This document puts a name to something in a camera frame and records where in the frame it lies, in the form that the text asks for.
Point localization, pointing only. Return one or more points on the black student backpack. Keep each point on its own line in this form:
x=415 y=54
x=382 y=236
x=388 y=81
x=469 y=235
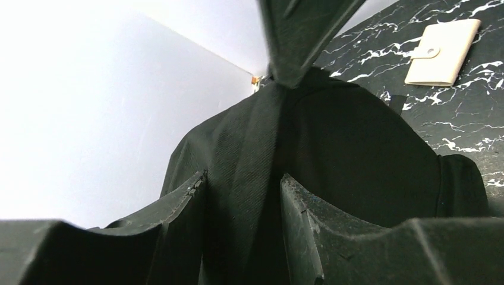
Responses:
x=335 y=138

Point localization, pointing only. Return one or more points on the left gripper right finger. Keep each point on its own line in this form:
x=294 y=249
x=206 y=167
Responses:
x=325 y=245

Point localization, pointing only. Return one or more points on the beige snap wallet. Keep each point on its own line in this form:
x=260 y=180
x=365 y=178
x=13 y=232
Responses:
x=438 y=58

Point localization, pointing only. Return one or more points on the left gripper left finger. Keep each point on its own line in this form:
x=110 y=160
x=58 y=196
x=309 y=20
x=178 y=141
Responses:
x=159 y=244

